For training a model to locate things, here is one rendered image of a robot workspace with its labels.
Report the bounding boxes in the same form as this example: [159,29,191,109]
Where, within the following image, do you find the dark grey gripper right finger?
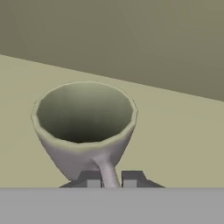
[121,170,166,189]

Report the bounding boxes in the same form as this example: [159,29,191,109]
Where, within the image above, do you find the pale grey stemmed glass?
[30,80,139,189]

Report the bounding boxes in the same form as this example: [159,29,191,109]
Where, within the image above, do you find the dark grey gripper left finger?
[59,170,102,189]

